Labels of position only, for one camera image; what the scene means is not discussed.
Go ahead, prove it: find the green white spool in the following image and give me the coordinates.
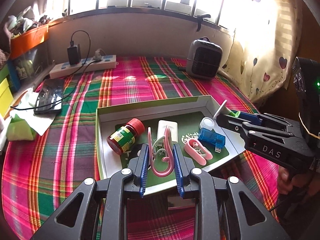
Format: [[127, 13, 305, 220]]
[[213, 100, 241, 119]]

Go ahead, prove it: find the blue usb tester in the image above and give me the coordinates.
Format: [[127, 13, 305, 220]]
[[198, 128, 226, 153]]

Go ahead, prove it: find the small white jar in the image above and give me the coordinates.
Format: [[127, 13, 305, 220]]
[[199, 117, 215, 131]]

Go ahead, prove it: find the red bottle green label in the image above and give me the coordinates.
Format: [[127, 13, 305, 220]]
[[107, 118, 145, 155]]

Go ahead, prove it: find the pink ear hook clip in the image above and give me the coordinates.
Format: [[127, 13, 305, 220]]
[[184, 138, 213, 166]]

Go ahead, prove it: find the white wall charger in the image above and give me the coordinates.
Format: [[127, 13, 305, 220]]
[[156, 119, 179, 144]]

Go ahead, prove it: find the person right hand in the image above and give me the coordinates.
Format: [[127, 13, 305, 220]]
[[277, 166, 319, 197]]

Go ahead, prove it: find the green grey cardboard tray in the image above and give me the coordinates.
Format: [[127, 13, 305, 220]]
[[95, 95, 253, 196]]

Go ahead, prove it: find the heart pattern curtain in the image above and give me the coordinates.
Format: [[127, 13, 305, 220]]
[[219, 0, 302, 105]]

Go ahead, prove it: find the grey mini heater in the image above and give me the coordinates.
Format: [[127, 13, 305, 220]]
[[185, 37, 223, 80]]

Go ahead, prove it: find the plaid pink green cloth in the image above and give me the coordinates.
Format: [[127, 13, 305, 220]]
[[1, 56, 278, 239]]

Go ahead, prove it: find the black smartphone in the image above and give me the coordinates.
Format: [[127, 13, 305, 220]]
[[34, 79, 64, 115]]

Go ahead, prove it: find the white power strip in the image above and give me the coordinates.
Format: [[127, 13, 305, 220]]
[[49, 55, 117, 79]]

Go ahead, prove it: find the black power adapter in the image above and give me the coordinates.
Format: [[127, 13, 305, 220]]
[[67, 44, 81, 65]]

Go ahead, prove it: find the orange storage bin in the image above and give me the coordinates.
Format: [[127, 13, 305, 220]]
[[10, 24, 49, 59]]

